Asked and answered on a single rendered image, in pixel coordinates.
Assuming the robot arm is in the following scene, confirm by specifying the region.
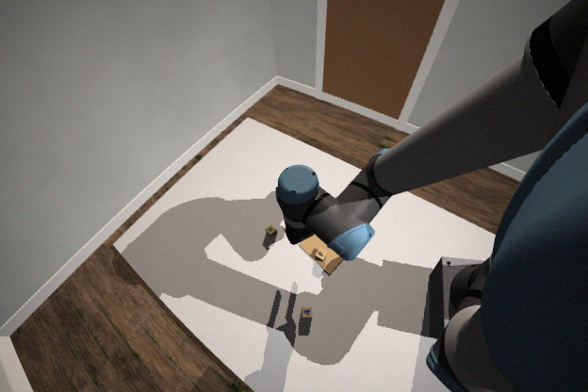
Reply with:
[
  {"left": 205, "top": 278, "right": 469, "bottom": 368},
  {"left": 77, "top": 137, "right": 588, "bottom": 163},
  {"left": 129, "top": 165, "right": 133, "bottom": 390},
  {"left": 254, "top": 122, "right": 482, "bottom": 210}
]
[{"left": 278, "top": 0, "right": 588, "bottom": 392}]

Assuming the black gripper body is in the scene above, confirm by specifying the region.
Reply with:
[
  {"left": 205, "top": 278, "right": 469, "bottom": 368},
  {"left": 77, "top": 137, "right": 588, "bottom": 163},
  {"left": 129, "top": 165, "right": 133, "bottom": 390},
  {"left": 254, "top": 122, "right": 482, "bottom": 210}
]
[{"left": 276, "top": 187, "right": 314, "bottom": 245}]

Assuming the tan flat mat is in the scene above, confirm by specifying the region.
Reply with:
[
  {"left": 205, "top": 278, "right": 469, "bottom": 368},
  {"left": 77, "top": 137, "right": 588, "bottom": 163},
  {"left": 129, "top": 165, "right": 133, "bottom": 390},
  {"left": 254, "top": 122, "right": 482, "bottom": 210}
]
[{"left": 299, "top": 235, "right": 343, "bottom": 273}]

